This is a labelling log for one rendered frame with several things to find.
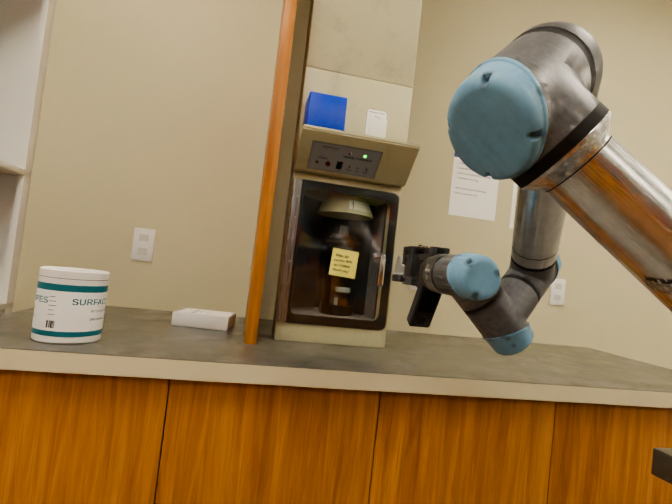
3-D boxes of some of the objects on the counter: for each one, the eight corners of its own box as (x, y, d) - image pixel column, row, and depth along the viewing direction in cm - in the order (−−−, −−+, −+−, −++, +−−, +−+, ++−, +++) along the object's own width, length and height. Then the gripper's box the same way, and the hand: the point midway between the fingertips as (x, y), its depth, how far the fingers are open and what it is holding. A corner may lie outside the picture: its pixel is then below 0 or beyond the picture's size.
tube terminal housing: (268, 325, 144) (295, 97, 147) (362, 333, 150) (387, 115, 153) (273, 339, 119) (305, 65, 122) (385, 348, 126) (413, 87, 128)
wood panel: (245, 317, 157) (290, -57, 162) (253, 318, 157) (298, -55, 163) (244, 343, 109) (308, -190, 114) (256, 344, 109) (319, -186, 115)
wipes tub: (47, 330, 98) (56, 264, 99) (109, 335, 101) (117, 271, 101) (16, 341, 85) (27, 265, 86) (88, 346, 88) (98, 273, 88)
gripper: (466, 250, 85) (422, 251, 105) (417, 244, 82) (382, 246, 103) (461, 294, 84) (418, 287, 105) (412, 289, 82) (378, 282, 103)
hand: (401, 279), depth 103 cm, fingers closed
